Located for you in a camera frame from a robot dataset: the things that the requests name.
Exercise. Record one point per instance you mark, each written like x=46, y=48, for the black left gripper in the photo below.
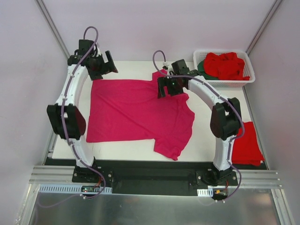
x=106, y=66

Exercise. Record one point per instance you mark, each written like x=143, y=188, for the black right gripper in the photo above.
x=164, y=85

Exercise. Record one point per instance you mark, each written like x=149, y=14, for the white plastic laundry basket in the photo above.
x=200, y=55

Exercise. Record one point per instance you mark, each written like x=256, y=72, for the pink t shirt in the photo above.
x=130, y=110

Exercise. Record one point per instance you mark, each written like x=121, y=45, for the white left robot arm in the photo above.
x=66, y=119

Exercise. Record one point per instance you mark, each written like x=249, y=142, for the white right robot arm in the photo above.
x=225, y=121

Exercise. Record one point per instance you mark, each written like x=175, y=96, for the green t shirt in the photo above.
x=200, y=68

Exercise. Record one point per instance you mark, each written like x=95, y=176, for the red crumpled t shirt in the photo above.
x=226, y=66

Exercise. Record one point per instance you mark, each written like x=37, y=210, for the folded red t shirt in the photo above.
x=245, y=149

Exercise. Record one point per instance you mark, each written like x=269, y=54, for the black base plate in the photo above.
x=157, y=177

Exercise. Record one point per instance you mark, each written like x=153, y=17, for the aluminium frame rail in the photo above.
x=60, y=179

